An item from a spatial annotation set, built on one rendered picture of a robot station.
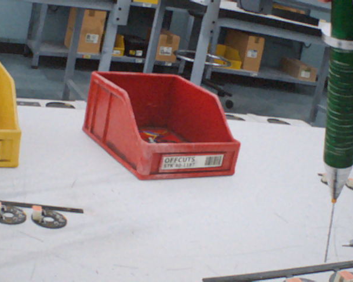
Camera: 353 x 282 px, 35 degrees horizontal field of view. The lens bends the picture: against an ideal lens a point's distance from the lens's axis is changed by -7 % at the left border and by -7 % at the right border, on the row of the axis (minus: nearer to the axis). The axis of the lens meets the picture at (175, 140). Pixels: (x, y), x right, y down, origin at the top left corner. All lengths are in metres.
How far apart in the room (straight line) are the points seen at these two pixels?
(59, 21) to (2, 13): 0.48
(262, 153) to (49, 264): 0.34
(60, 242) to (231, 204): 0.16
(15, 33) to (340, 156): 4.50
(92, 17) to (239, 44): 1.35
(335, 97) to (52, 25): 4.54
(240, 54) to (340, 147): 4.78
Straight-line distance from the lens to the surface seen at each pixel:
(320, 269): 0.26
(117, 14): 2.59
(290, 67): 5.32
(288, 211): 0.48
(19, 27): 4.64
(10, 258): 0.34
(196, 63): 2.83
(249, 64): 4.93
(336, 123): 0.18
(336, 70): 0.17
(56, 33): 4.71
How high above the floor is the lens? 0.93
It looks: 17 degrees down
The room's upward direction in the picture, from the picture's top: 12 degrees clockwise
